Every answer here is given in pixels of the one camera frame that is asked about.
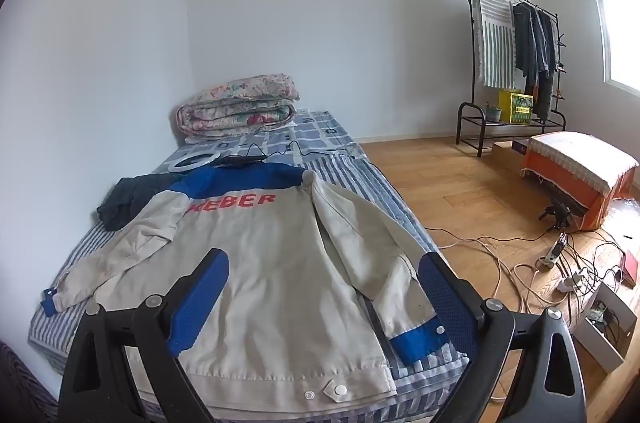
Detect black clothes rack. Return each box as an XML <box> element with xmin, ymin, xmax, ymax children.
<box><xmin>456</xmin><ymin>0</ymin><xmax>568</xmax><ymax>158</ymax></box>

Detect yellow box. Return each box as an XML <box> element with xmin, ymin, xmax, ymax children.
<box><xmin>497</xmin><ymin>89</ymin><xmax>535</xmax><ymax>124</ymax></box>

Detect dark hanging clothes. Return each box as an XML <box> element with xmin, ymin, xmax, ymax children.
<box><xmin>512</xmin><ymin>0</ymin><xmax>560</xmax><ymax>119</ymax></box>

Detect white charger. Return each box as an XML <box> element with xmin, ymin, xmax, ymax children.
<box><xmin>537</xmin><ymin>235</ymin><xmax>568</xmax><ymax>271</ymax></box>

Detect small black tripod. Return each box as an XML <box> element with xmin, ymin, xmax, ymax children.
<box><xmin>539</xmin><ymin>198</ymin><xmax>576</xmax><ymax>231</ymax></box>

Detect striped bed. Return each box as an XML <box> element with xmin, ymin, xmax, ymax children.
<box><xmin>27</xmin><ymin>108</ymin><xmax>471</xmax><ymax>409</ymax></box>

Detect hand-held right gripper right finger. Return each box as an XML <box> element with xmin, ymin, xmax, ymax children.
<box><xmin>417</xmin><ymin>252</ymin><xmax>588</xmax><ymax>423</ymax></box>

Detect white ring light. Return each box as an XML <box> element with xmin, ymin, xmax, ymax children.
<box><xmin>167</xmin><ymin>152</ymin><xmax>268</xmax><ymax>174</ymax></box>

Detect striped hanging towel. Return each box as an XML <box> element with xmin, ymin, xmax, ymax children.
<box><xmin>471</xmin><ymin>0</ymin><xmax>517</xmax><ymax>88</ymax></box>

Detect dark blue garment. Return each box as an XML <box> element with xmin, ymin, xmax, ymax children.
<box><xmin>96</xmin><ymin>173</ymin><xmax>188</xmax><ymax>232</ymax></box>

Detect white drawer cabinet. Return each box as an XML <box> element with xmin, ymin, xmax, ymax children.
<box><xmin>570</xmin><ymin>282</ymin><xmax>638</xmax><ymax>374</ymax></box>

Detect window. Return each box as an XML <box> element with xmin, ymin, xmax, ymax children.
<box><xmin>592</xmin><ymin>0</ymin><xmax>640</xmax><ymax>96</ymax></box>

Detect thin black cable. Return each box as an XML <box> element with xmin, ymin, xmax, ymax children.
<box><xmin>240</xmin><ymin>140</ymin><xmax>361</xmax><ymax>161</ymax></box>

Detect white power strip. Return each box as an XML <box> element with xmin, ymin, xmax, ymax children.
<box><xmin>557</xmin><ymin>270</ymin><xmax>601</xmax><ymax>294</ymax></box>

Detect folded floral quilt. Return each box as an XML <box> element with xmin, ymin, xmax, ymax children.
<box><xmin>176</xmin><ymin>73</ymin><xmax>301</xmax><ymax>139</ymax></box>

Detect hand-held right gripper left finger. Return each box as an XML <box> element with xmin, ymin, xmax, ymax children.
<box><xmin>57</xmin><ymin>248</ymin><xmax>231</xmax><ymax>423</ymax></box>

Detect red book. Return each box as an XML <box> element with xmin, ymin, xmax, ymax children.
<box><xmin>620</xmin><ymin>250</ymin><xmax>640</xmax><ymax>289</ymax></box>

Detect blue checked sheet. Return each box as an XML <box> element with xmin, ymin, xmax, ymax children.
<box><xmin>185</xmin><ymin>109</ymin><xmax>366</xmax><ymax>169</ymax></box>

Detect dark patterned cloth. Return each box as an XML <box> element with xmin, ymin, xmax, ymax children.
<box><xmin>0</xmin><ymin>340</ymin><xmax>58</xmax><ymax>423</ymax></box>

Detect beige and blue jacket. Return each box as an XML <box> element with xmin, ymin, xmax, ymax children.
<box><xmin>41</xmin><ymin>164</ymin><xmax>471</xmax><ymax>414</ymax></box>

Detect orange covered stool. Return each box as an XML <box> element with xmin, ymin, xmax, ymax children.
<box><xmin>520</xmin><ymin>132</ymin><xmax>640</xmax><ymax>231</ymax></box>

